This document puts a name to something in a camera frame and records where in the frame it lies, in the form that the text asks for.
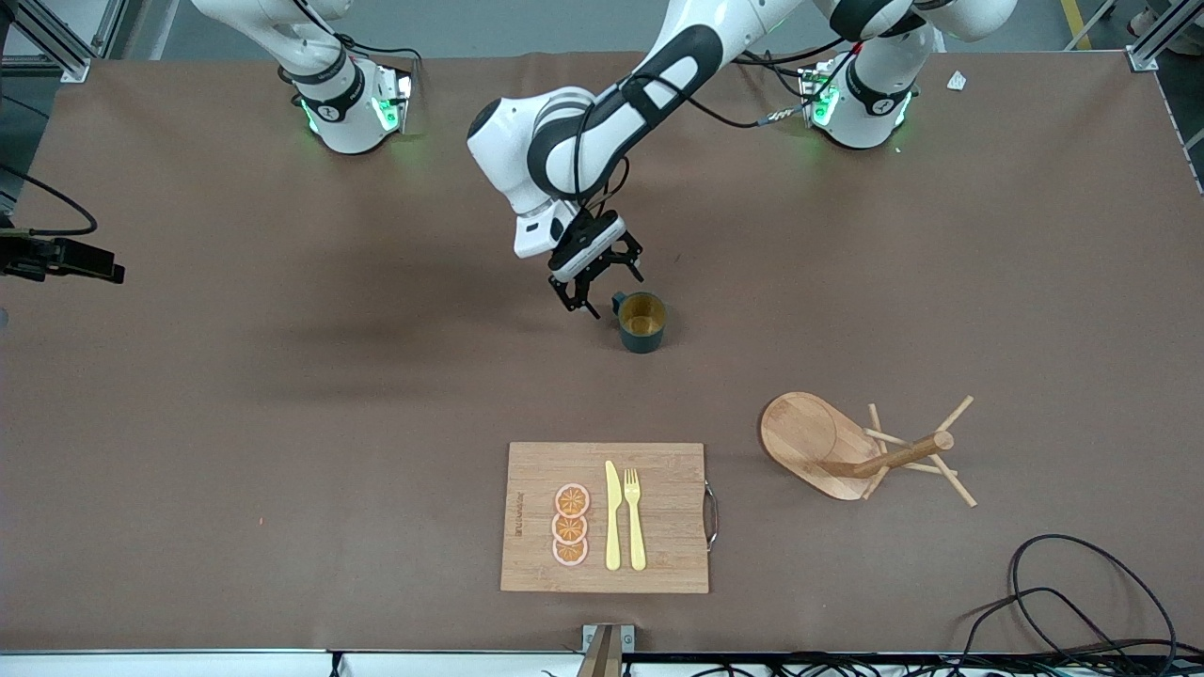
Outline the bamboo cutting board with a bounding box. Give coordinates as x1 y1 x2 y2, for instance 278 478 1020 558
499 442 721 595

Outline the wooden mug rack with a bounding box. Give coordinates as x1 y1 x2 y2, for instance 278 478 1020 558
760 392 979 509

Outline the aluminium frame post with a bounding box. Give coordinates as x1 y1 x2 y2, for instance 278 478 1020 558
1124 0 1204 71
0 0 128 84

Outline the black looped floor cable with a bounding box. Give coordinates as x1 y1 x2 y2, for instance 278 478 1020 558
959 588 1177 659
1009 534 1179 659

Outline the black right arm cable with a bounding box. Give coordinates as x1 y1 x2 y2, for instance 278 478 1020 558
0 0 421 238

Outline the yellow plastic fork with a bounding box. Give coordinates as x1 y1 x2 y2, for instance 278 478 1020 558
624 468 648 572

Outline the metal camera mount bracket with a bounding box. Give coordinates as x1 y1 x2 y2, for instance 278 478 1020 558
577 623 636 677

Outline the dark green cup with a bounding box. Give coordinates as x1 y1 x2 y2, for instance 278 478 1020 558
611 291 668 354

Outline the black base cable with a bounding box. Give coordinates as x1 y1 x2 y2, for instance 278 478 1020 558
734 52 812 102

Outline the yellow plastic knife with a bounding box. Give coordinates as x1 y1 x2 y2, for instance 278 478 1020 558
604 460 624 572

